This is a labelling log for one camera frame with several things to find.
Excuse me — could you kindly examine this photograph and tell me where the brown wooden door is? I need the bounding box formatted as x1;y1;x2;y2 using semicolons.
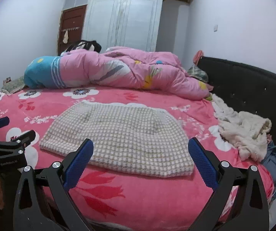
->
57;5;87;55

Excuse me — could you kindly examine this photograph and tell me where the orange cloth on headboard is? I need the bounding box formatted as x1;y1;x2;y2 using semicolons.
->
193;50;204;66

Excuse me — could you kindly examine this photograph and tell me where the white wardrobe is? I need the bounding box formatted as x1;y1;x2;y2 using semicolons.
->
82;0;163;52

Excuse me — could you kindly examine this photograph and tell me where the green patterned mat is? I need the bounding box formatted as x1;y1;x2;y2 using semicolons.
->
0;76;25;95

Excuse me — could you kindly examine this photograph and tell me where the pink and blue duvet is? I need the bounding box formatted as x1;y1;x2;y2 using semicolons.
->
24;46;212;100

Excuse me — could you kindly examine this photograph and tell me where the pink floral bed blanket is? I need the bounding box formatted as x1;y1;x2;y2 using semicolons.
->
0;83;275;225

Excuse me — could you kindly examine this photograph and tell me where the black tufted headboard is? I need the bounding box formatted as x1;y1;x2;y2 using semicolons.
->
198;56;276;144

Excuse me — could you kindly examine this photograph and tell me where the grey blue garment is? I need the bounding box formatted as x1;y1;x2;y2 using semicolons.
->
261;140;276;201

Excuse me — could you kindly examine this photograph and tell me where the black bag behind duvet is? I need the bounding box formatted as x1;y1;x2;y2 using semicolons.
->
65;40;102;53

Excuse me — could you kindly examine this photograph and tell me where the beige white houndstooth coat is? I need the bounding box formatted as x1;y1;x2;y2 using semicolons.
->
39;101;194;178

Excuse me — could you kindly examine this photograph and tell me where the cream fluffy garment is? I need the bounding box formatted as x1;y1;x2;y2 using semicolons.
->
211;94;272;162

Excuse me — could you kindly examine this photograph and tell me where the green patterned pillow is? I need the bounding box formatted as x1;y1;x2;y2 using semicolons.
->
187;65;209;83

